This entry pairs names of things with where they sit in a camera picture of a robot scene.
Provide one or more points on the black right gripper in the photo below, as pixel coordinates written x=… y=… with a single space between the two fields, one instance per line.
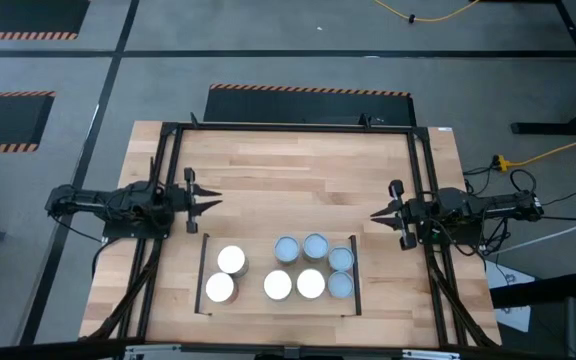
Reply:
x=418 y=214

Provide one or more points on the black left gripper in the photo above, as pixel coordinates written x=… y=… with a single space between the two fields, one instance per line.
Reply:
x=180 y=200

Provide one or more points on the yellow and grey tall can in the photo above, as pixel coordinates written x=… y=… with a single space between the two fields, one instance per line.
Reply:
x=231 y=259

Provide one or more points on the short orange and green can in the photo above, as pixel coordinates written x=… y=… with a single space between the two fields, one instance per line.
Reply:
x=341 y=258

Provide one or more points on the orange sided can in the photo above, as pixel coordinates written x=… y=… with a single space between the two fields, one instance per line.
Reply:
x=219 y=287

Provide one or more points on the red and green can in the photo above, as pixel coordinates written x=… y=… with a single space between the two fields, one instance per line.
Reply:
x=287 y=248

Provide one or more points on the blue and yellow tall can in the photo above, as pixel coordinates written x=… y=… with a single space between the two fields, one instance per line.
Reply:
x=277 y=284

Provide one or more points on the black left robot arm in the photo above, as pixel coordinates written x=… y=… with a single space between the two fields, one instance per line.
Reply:
x=93 y=202

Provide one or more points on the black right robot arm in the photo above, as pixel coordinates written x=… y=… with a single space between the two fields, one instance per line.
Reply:
x=493 y=207

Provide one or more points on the wooden shelf with black legs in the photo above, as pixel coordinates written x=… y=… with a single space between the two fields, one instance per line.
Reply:
x=255 y=255

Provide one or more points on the small white label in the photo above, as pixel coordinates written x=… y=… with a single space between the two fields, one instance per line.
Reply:
x=445 y=129

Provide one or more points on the black mat orange striped edge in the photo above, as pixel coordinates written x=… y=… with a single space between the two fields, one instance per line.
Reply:
x=3 y=120
x=308 y=107
x=23 y=15

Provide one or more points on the white printed paper sheet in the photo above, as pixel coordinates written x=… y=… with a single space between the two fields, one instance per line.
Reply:
x=515 y=317

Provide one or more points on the black stand base bar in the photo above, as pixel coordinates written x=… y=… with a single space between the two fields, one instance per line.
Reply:
x=543 y=290

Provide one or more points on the black desk leg base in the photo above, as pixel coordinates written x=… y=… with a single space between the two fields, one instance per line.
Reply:
x=558 y=129

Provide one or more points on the black aluminium table frame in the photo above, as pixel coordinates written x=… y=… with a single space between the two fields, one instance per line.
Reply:
x=422 y=135

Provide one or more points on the silver metal bracket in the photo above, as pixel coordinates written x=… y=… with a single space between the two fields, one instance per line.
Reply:
x=153 y=352
x=430 y=355

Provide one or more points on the black table camera mount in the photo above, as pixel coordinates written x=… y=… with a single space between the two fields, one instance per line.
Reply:
x=290 y=353

